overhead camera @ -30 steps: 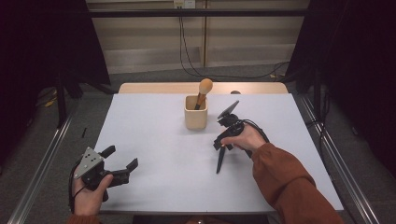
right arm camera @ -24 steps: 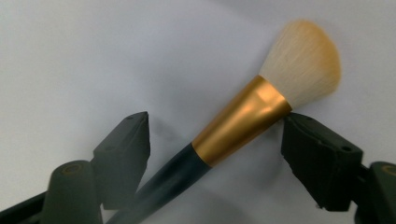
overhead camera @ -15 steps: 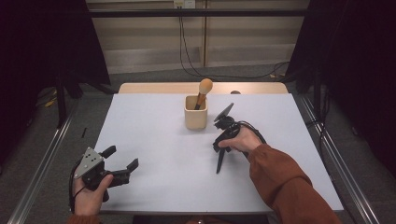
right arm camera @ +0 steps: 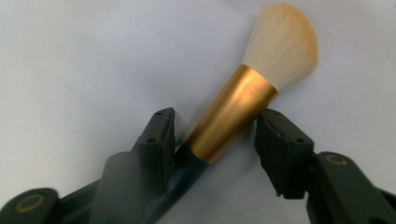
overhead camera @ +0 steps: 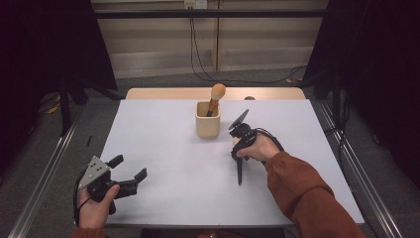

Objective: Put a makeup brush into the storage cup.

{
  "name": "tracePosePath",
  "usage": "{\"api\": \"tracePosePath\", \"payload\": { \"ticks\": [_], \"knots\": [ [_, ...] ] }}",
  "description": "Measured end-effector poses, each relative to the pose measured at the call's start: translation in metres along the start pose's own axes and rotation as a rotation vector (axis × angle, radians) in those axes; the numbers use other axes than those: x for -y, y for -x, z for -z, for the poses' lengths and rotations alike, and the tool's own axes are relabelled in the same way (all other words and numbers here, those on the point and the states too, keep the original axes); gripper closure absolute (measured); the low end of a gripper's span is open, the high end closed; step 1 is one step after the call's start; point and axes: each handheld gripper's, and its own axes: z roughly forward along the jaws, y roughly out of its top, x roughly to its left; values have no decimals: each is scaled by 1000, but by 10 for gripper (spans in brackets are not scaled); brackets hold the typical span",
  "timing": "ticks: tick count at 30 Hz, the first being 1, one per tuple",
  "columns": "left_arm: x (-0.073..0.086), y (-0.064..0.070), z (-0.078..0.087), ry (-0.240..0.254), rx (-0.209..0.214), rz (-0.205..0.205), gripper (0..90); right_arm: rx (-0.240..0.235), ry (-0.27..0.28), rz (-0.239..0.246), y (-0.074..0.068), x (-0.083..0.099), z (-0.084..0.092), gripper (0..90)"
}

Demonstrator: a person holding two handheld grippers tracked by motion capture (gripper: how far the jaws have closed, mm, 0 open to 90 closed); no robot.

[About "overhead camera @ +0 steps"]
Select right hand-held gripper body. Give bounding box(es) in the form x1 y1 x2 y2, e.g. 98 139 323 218
228 108 265 148

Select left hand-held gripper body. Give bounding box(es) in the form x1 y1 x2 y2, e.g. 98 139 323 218
77 155 139 216

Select small slim makeup brush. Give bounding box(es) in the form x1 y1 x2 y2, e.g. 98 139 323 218
232 136 246 186

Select beige square brush holder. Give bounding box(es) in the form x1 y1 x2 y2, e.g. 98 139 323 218
194 100 221 139

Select large round makeup brush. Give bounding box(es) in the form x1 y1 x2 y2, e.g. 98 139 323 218
205 82 227 118

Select person's right hand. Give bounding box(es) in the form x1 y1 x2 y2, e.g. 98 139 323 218
235 132 281 163

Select person's left hand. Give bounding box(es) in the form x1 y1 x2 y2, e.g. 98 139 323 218
76 183 122 230

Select white table board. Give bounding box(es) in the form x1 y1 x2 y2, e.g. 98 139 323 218
97 98 366 227

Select black metal stand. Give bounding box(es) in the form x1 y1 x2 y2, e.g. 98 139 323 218
58 73 123 137

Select light wooden table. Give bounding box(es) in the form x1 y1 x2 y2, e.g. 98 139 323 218
125 86 307 101

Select black horizontal bar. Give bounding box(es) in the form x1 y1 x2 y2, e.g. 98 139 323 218
93 9 328 19

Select black curtain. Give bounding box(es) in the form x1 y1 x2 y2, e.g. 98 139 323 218
0 0 119 179
301 0 420 189

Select right hand-held gripper cable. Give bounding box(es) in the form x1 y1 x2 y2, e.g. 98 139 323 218
252 127 285 167

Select hand-held gripper cable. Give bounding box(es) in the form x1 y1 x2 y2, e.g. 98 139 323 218
72 170 92 228
252 127 285 167

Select left hand-held gripper cable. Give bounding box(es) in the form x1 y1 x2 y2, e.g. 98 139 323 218
72 170 92 228

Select aluminium floor rail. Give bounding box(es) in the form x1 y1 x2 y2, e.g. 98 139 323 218
7 108 85 238
316 100 404 238

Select black wall cables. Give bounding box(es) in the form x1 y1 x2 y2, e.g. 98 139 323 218
188 7 309 85

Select white wall socket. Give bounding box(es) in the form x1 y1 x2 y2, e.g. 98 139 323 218
183 0 209 10

